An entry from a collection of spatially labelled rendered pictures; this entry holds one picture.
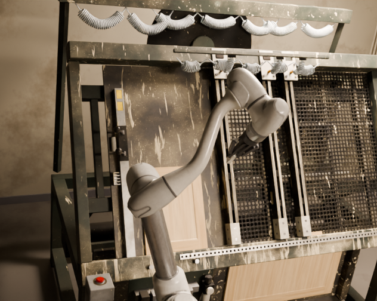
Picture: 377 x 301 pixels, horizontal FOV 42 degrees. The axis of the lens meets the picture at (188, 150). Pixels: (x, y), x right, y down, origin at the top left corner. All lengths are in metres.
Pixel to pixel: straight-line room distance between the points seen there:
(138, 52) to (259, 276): 1.69
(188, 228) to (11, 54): 2.49
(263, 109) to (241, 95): 0.10
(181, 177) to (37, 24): 3.00
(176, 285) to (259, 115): 0.88
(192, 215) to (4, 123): 2.45
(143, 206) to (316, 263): 2.03
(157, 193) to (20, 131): 3.12
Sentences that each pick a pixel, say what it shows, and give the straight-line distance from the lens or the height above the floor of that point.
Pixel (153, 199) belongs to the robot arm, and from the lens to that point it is 1.88.
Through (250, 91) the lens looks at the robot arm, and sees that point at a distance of 1.93.
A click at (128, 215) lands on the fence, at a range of 2.76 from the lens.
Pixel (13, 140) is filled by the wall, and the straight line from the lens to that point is 4.90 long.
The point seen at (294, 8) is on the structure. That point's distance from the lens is 3.82.
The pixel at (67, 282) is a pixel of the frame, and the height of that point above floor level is 0.18.
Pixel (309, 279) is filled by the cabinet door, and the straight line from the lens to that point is 3.76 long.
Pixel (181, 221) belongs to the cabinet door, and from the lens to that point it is 2.88.
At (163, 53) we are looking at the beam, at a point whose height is 1.91.
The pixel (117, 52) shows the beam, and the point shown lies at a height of 1.90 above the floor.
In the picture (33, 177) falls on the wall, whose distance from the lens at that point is 5.07.
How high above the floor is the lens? 2.46
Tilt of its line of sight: 22 degrees down
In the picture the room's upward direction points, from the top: 7 degrees clockwise
